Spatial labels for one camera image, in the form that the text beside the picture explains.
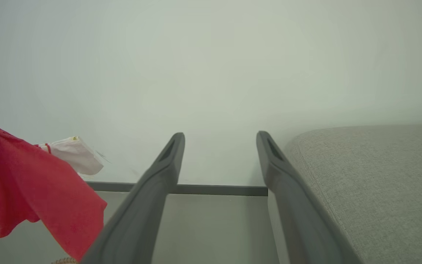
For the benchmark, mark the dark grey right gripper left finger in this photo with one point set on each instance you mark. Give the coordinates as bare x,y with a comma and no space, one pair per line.
137,220

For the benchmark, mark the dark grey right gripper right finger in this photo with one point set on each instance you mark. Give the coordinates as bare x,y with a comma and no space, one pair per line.
299,220

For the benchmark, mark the red and white garment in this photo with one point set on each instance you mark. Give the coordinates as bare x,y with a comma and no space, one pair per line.
31,183

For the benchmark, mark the dark skirting board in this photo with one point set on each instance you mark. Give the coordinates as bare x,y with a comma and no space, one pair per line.
214,189

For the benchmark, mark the grey fabric sofa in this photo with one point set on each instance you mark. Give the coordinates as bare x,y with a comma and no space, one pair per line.
379,183

